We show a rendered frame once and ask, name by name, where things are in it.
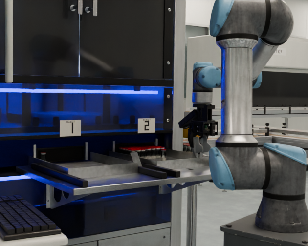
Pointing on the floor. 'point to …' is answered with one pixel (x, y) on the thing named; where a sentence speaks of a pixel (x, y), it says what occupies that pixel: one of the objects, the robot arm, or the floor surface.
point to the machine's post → (177, 112)
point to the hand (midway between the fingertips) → (197, 156)
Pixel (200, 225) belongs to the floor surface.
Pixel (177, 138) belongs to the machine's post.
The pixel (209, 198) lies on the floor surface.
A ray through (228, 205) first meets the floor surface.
